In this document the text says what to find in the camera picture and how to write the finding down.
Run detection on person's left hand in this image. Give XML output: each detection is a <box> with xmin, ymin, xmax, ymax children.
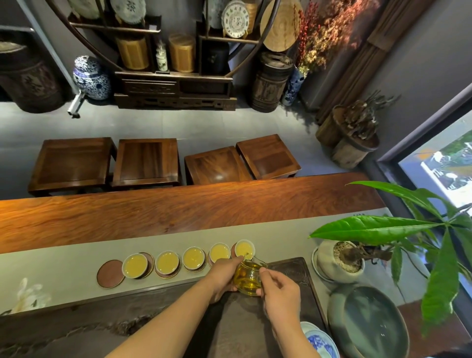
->
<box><xmin>206</xmin><ymin>256</ymin><xmax>245</xmax><ymax>304</ymax></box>

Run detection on person's right hand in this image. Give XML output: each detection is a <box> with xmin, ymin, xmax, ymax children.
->
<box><xmin>255</xmin><ymin>267</ymin><xmax>301</xmax><ymax>331</ymax></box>

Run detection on glass tea pitcher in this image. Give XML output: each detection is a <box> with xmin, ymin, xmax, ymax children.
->
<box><xmin>233</xmin><ymin>254</ymin><xmax>268</xmax><ymax>297</ymax></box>

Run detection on person's left forearm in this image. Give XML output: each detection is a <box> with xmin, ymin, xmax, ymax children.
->
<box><xmin>105</xmin><ymin>280</ymin><xmax>222</xmax><ymax>358</ymax></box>

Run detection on person's right forearm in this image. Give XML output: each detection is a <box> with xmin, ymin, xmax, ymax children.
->
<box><xmin>272</xmin><ymin>320</ymin><xmax>322</xmax><ymax>358</ymax></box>

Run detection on white teacup with tea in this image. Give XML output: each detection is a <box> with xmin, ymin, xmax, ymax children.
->
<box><xmin>209</xmin><ymin>243</ymin><xmax>232</xmax><ymax>264</ymax></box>
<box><xmin>155</xmin><ymin>250</ymin><xmax>180</xmax><ymax>275</ymax></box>
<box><xmin>122</xmin><ymin>253</ymin><xmax>149</xmax><ymax>279</ymax></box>
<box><xmin>235</xmin><ymin>239</ymin><xmax>256</xmax><ymax>260</ymax></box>
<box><xmin>182</xmin><ymin>246</ymin><xmax>207</xmax><ymax>271</ymax></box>

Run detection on dark stone tea tray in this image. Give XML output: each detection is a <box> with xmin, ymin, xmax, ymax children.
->
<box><xmin>0</xmin><ymin>257</ymin><xmax>329</xmax><ymax>358</ymax></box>

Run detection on white saucer under pot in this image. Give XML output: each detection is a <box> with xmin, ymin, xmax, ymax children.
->
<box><xmin>311</xmin><ymin>246</ymin><xmax>334</xmax><ymax>284</ymax></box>

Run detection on white round plant pot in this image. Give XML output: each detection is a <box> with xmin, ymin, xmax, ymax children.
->
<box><xmin>316</xmin><ymin>240</ymin><xmax>366</xmax><ymax>284</ymax></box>

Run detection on blue and white bowl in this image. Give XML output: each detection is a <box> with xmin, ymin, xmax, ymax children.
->
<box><xmin>305</xmin><ymin>330</ymin><xmax>340</xmax><ymax>358</ymax></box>

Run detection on large teal ceramic basin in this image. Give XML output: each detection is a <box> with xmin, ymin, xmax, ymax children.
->
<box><xmin>327</xmin><ymin>283</ymin><xmax>410</xmax><ymax>358</ymax></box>

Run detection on row of brown round coasters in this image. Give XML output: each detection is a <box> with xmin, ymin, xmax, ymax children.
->
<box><xmin>97</xmin><ymin>242</ymin><xmax>239</xmax><ymax>289</ymax></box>

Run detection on dark wooden square stool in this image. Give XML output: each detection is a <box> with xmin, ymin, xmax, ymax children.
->
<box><xmin>110</xmin><ymin>138</ymin><xmax>182</xmax><ymax>189</ymax></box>
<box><xmin>236</xmin><ymin>134</ymin><xmax>302</xmax><ymax>180</ymax></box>
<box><xmin>184</xmin><ymin>146</ymin><xmax>254</xmax><ymax>186</ymax></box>
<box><xmin>28</xmin><ymin>137</ymin><xmax>117</xmax><ymax>197</ymax></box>

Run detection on green leafy plant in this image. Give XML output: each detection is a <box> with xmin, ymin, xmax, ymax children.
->
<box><xmin>309</xmin><ymin>180</ymin><xmax>472</xmax><ymax>337</ymax></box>

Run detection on grey table runner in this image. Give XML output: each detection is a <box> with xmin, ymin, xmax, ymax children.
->
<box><xmin>0</xmin><ymin>208</ymin><xmax>407</xmax><ymax>316</ymax></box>

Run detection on wooden bucket with dried roots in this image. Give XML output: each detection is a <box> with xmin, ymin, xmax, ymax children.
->
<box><xmin>331</xmin><ymin>90</ymin><xmax>400</xmax><ymax>170</ymax></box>

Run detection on weathered wooden bucket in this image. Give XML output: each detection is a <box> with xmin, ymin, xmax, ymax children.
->
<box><xmin>316</xmin><ymin>105</ymin><xmax>347</xmax><ymax>148</ymax></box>

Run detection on white flower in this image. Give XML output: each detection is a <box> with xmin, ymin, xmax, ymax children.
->
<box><xmin>10</xmin><ymin>278</ymin><xmax>51</xmax><ymax>314</ymax></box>

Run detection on blue and white vase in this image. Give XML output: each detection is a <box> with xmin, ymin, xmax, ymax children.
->
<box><xmin>282</xmin><ymin>66</ymin><xmax>306</xmax><ymax>107</ymax></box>

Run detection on dark carved wooden barrel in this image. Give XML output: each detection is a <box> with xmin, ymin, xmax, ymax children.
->
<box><xmin>251</xmin><ymin>51</ymin><xmax>294</xmax><ymax>113</ymax></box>

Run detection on dark wooden display shelf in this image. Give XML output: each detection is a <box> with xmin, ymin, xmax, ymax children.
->
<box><xmin>46</xmin><ymin>0</ymin><xmax>282</xmax><ymax>111</ymax></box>

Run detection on window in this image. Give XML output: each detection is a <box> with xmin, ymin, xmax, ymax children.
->
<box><xmin>376</xmin><ymin>83</ymin><xmax>472</xmax><ymax>237</ymax></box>

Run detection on black tea canister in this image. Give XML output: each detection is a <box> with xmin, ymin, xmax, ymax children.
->
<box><xmin>204</xmin><ymin>40</ymin><xmax>230</xmax><ymax>75</ymax></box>

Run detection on bamboo woven canister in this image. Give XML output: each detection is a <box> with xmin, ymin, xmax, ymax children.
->
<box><xmin>168</xmin><ymin>33</ymin><xmax>196</xmax><ymax>74</ymax></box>
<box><xmin>116</xmin><ymin>36</ymin><xmax>150</xmax><ymax>71</ymax></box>

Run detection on small white porcelain bottle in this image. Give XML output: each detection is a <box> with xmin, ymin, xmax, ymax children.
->
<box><xmin>155</xmin><ymin>38</ymin><xmax>169</xmax><ymax>73</ymax></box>

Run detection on blue and white porcelain jar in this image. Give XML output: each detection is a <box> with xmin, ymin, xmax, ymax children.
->
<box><xmin>72</xmin><ymin>55</ymin><xmax>112</xmax><ymax>101</ymax></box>

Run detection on brown curtain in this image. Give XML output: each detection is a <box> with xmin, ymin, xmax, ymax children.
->
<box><xmin>316</xmin><ymin>0</ymin><xmax>436</xmax><ymax>124</ymax></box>

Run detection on round woven bamboo tray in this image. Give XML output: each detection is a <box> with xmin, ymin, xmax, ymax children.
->
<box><xmin>260</xmin><ymin>0</ymin><xmax>304</xmax><ymax>52</ymax></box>

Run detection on dried red flower branches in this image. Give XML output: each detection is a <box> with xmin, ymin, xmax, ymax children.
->
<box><xmin>294</xmin><ymin>0</ymin><xmax>381</xmax><ymax>76</ymax></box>

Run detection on white round tea cake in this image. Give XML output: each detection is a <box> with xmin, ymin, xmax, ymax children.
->
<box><xmin>221</xmin><ymin>0</ymin><xmax>251</xmax><ymax>40</ymax></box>

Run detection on tall bamboo canister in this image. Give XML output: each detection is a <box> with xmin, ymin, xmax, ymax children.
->
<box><xmin>243</xmin><ymin>1</ymin><xmax>259</xmax><ymax>36</ymax></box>

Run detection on large dark lidded jar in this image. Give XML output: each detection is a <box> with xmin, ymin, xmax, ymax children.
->
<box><xmin>0</xmin><ymin>35</ymin><xmax>66</xmax><ymax>114</ymax></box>

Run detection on white patterned display plate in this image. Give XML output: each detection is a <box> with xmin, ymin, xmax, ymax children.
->
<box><xmin>110</xmin><ymin>0</ymin><xmax>147</xmax><ymax>25</ymax></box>

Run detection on grey metal stand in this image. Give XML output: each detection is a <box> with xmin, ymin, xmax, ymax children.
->
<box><xmin>0</xmin><ymin>0</ymin><xmax>87</xmax><ymax>119</ymax></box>

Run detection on pale display plate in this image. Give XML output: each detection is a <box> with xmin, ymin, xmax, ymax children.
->
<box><xmin>67</xmin><ymin>0</ymin><xmax>101</xmax><ymax>20</ymax></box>

